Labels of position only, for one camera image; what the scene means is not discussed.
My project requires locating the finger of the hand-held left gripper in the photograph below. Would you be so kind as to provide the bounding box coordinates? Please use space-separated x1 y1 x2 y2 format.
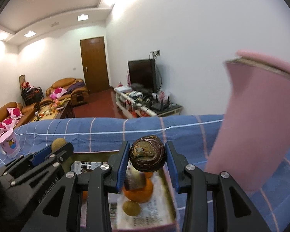
10 142 74 189
2 145 54 182

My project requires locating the purple blanket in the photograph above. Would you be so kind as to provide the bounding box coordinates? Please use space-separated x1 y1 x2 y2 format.
66 82 85 93

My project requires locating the dark brown mangosteen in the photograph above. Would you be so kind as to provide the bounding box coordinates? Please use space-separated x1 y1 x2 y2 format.
129 135 166 172

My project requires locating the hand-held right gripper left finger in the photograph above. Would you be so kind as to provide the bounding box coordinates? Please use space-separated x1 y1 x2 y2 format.
20 141 130 232

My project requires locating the black rack with clothes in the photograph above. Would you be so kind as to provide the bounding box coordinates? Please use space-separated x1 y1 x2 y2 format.
20 86 44 106

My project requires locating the white television stand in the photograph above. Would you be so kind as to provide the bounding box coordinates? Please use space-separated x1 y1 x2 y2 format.
113 87 183 119

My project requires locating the dark round fruit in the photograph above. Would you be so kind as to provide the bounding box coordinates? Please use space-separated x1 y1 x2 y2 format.
123 168 147 191

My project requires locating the brown leather armchair sofa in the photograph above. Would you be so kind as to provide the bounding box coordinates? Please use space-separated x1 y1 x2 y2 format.
40 78 89 107

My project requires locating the pink cartoon mug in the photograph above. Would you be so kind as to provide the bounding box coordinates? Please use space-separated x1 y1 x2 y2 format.
0 129 21 159

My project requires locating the black television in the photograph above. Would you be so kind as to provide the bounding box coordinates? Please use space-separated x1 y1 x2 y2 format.
128 59 157 92

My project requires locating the blue plaid cloth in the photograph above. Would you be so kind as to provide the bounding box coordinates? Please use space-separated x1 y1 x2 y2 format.
0 115 290 232

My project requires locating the pink tin box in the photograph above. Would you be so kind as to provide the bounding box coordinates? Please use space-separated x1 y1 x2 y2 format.
63 151 177 232

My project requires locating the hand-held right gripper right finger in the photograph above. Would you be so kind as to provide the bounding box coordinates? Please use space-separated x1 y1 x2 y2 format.
165 141 272 232

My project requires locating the black router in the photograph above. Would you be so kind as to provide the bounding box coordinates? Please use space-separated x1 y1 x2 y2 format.
151 96 172 113

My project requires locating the brown leather long sofa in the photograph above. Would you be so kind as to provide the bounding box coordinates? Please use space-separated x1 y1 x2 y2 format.
0 101 40 148

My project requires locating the cluttered coffee table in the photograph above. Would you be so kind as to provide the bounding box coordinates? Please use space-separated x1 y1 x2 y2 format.
29 98 74 124

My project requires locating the pink electric kettle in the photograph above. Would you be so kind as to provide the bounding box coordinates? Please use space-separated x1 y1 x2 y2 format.
204 49 290 192

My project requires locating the wooden door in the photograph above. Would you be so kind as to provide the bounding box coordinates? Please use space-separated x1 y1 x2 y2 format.
80 36 111 95

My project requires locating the printed paper sheet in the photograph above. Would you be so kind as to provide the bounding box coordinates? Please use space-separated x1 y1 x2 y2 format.
71 161 174 230

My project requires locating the brown kiwi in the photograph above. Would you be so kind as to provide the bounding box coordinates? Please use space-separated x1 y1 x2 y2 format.
51 138 67 151
123 200 141 217

